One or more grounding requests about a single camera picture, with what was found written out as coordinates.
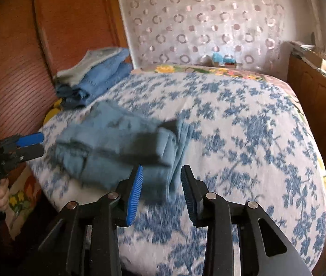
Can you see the stack of papers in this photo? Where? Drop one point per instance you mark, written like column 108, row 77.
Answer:
column 302, row 47

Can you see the blue floral bed sheet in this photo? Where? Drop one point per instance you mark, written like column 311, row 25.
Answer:
column 237, row 149

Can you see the long wooden cabinet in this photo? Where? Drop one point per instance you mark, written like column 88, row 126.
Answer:
column 318, row 97

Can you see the box with blue cloth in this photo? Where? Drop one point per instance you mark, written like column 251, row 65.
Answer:
column 223, row 60

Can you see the colourful flower blanket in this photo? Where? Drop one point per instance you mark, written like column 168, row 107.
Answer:
column 180, row 69

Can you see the folded blue jeans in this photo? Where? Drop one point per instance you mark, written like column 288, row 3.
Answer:
column 102, row 77

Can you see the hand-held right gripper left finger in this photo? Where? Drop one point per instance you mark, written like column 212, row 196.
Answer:
column 134, row 198

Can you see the circle-patterned curtain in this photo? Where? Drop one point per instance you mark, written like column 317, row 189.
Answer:
column 194, row 20

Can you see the blue-grey pants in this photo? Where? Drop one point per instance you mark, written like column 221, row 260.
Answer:
column 108, row 149

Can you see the folded grey garment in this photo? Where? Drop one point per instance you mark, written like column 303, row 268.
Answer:
column 88, row 63

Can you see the wooden wardrobe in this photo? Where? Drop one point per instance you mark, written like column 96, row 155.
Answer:
column 65, row 20

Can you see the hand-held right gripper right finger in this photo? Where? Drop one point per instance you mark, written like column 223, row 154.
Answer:
column 190, row 198

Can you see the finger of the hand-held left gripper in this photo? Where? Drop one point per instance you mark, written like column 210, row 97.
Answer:
column 32, row 151
column 30, row 139

